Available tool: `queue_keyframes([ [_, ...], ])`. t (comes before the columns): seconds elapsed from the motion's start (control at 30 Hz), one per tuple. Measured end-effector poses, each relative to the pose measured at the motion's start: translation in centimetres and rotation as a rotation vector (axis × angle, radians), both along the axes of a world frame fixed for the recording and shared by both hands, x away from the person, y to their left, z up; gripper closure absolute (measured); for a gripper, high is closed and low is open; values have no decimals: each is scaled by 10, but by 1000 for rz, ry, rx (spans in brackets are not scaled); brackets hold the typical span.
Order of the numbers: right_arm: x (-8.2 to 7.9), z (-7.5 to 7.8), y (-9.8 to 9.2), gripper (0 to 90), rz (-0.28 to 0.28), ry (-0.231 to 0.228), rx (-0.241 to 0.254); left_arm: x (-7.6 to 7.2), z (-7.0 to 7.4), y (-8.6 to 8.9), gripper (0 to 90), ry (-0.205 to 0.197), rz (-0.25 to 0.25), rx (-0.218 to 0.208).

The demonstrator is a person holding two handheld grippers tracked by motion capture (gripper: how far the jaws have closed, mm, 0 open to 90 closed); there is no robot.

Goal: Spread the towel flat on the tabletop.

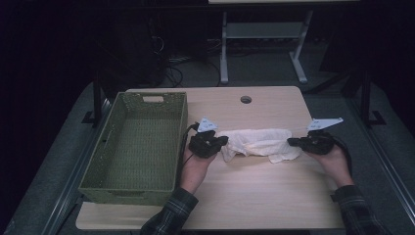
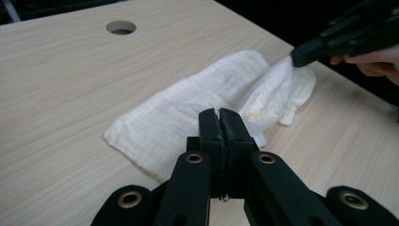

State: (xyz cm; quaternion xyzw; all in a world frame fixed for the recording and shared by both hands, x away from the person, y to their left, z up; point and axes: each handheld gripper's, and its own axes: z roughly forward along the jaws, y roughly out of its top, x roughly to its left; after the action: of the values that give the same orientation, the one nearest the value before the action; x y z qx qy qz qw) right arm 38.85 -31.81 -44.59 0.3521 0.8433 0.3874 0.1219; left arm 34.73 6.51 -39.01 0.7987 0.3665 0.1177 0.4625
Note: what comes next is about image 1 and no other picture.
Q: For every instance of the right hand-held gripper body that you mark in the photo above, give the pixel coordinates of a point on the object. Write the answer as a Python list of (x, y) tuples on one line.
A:
[(318, 143)]

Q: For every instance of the person's right hand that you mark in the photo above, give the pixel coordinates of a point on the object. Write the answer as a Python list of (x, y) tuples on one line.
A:
[(336, 166)]

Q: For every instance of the person's left hand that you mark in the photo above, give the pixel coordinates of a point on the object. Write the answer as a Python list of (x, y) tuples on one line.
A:
[(194, 173)]

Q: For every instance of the green woven basket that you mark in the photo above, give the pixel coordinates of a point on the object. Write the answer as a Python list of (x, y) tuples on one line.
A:
[(137, 153)]

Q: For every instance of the white towel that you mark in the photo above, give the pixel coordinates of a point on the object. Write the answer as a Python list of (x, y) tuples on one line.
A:
[(257, 143)]

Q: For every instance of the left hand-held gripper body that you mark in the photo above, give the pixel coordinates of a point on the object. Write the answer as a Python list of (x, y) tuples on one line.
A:
[(202, 145)]

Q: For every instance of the black upright post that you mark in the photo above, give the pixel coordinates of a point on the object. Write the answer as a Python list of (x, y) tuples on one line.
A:
[(366, 98), (97, 98)]

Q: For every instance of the dark equipment block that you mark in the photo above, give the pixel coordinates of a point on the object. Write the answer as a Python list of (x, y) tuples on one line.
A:
[(130, 55)]

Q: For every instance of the white metal frame desk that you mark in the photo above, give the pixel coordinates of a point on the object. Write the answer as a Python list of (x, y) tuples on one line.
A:
[(262, 31)]

